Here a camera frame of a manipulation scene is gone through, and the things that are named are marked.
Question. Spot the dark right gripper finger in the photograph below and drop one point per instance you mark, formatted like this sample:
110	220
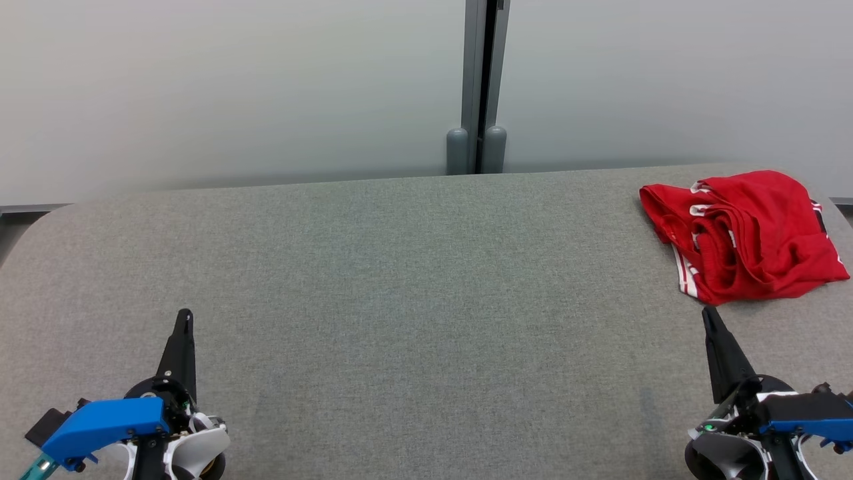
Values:
726	360

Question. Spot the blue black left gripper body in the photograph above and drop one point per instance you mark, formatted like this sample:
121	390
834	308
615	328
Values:
106	423

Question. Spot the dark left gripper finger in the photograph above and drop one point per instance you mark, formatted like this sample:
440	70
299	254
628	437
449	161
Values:
181	360

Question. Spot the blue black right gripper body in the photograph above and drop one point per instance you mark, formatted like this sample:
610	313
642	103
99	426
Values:
813	413

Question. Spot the red white jersey shirt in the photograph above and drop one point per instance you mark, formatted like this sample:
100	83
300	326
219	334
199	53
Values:
830	263

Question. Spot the red white-trimmed shorts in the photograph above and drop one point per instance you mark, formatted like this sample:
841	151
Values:
760	200

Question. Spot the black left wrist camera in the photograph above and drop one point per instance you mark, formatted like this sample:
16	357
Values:
46	423

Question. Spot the grey partition post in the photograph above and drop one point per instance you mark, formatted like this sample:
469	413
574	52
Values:
473	66

